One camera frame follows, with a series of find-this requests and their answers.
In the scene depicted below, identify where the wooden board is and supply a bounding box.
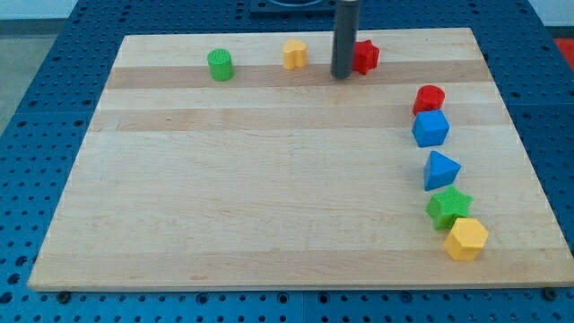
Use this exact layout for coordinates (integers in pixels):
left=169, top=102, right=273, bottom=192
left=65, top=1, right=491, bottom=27
left=28, top=28, right=573, bottom=292

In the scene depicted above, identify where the yellow heart block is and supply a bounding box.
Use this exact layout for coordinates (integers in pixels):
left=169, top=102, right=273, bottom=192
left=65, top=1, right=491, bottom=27
left=283, top=39, right=308, bottom=70

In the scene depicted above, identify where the green cylinder block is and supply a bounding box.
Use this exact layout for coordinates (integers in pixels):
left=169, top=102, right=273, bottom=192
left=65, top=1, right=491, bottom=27
left=207, top=48, right=234, bottom=82

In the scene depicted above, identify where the red star block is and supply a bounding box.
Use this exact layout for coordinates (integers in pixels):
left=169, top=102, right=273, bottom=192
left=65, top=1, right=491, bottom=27
left=352, top=39, right=380, bottom=75

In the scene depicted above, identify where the blue cube block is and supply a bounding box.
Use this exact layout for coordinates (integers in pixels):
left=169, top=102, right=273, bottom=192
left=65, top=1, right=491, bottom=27
left=412, top=109, right=450, bottom=147

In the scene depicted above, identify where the blue triangle block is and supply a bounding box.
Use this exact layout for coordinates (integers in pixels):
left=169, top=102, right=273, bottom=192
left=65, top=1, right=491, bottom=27
left=423, top=151, right=461, bottom=191

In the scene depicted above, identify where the red cylinder block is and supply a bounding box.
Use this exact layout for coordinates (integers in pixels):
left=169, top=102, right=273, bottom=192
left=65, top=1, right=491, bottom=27
left=413, top=84, right=446, bottom=115

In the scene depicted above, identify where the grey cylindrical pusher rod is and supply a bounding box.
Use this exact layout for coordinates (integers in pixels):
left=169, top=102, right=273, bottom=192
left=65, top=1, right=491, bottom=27
left=330, top=0, right=361, bottom=80

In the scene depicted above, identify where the green star block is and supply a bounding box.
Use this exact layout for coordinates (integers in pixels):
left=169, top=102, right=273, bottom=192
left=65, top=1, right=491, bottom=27
left=426, top=185, right=474, bottom=231

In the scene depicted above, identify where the yellow hexagon block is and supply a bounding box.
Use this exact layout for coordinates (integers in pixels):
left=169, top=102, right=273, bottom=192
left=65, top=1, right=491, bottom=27
left=443, top=217, right=489, bottom=261

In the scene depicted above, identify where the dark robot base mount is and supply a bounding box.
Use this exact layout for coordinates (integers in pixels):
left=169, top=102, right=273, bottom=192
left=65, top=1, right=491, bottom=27
left=248, top=0, right=336, bottom=16

